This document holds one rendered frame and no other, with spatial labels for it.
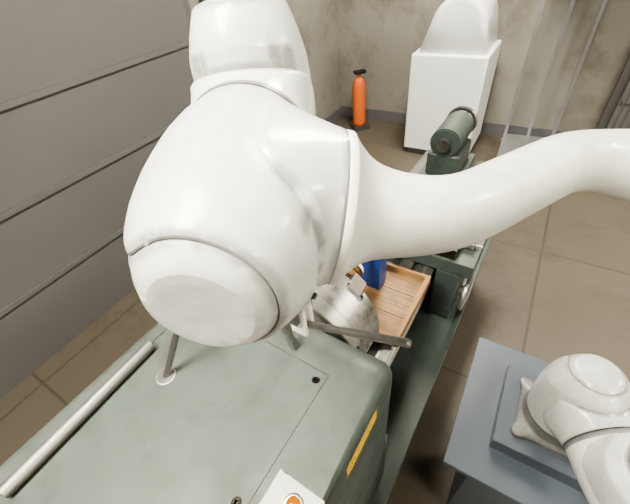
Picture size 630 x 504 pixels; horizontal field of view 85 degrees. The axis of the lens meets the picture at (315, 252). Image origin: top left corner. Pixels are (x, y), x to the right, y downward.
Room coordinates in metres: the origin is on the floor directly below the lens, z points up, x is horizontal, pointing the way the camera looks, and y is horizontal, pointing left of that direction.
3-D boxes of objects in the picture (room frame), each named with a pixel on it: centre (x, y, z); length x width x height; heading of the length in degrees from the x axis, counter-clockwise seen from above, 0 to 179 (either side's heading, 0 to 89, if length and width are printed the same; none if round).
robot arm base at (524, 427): (0.34, -0.59, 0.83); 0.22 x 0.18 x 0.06; 144
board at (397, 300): (0.79, -0.16, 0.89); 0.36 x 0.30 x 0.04; 52
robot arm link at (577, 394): (0.31, -0.58, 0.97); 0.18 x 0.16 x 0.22; 175
